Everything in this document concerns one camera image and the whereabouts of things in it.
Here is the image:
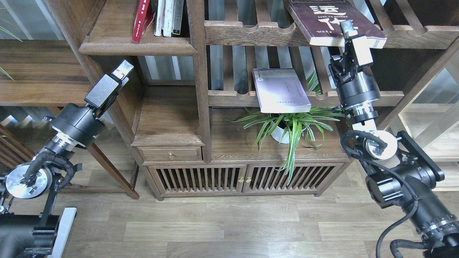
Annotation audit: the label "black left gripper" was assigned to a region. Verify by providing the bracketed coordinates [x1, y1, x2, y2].
[45, 60, 133, 148]

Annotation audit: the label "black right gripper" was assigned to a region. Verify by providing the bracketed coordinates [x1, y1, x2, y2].
[328, 20, 380, 110]

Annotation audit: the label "dark maroon Chinese book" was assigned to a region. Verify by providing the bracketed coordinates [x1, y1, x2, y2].
[284, 0, 387, 49]

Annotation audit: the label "red paperback book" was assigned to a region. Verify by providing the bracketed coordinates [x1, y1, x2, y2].
[132, 0, 155, 44]

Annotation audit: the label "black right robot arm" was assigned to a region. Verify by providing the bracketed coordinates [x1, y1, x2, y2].
[328, 20, 459, 258]

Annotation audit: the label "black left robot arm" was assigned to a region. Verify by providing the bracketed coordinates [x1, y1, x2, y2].
[1, 60, 133, 258]

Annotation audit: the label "light wooden shelf unit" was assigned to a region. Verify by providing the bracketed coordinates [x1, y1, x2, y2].
[389, 55, 459, 191]

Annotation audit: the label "dark wooden bookshelf cabinet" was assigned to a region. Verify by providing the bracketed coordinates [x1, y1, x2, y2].
[46, 0, 459, 201]

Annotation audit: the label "dark wooden side table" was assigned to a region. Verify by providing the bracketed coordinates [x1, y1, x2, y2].
[0, 40, 139, 200]

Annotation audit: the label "white upright book middle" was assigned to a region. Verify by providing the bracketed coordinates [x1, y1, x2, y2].
[162, 0, 175, 37]

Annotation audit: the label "white upright book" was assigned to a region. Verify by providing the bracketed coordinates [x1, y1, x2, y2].
[154, 0, 166, 37]
[162, 0, 175, 37]

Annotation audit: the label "pale lilac paperback book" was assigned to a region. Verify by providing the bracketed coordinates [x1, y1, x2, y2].
[252, 68, 312, 113]

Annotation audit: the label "white upright book left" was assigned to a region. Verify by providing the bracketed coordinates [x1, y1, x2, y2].
[154, 0, 166, 37]

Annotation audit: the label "green spider plant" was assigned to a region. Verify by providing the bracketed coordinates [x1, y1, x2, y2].
[231, 72, 365, 185]

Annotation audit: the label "dark spine upright book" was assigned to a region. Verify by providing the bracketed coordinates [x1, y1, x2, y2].
[172, 0, 185, 37]

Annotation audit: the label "white plant pot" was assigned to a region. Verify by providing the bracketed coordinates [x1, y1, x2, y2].
[271, 121, 295, 144]

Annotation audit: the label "green leaves at left edge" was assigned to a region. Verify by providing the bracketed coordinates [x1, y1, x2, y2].
[1, 8, 24, 75]

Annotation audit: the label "white flat bar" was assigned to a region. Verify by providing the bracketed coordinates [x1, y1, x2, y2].
[47, 207, 77, 258]

